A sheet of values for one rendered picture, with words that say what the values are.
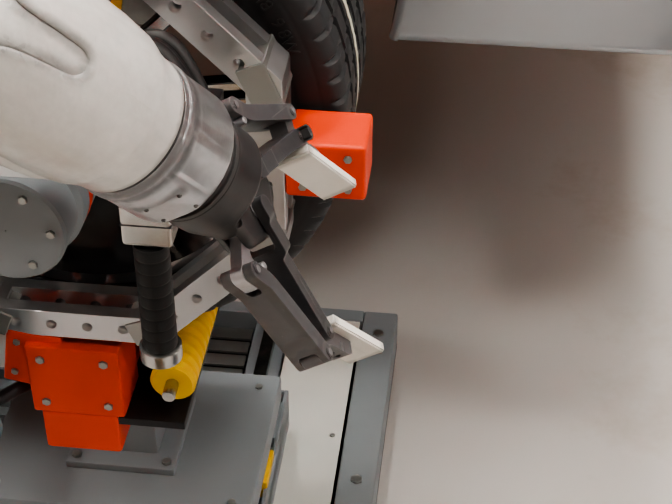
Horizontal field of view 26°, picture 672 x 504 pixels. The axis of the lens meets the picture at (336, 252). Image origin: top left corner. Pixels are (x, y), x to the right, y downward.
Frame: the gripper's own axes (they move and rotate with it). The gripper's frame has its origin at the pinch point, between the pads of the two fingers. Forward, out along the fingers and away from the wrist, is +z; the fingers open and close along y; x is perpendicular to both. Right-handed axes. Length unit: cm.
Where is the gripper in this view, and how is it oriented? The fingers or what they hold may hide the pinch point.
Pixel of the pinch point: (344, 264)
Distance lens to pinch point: 106.7
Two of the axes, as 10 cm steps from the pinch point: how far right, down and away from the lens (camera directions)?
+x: 8.5, -3.4, -4.0
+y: 1.4, 8.8, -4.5
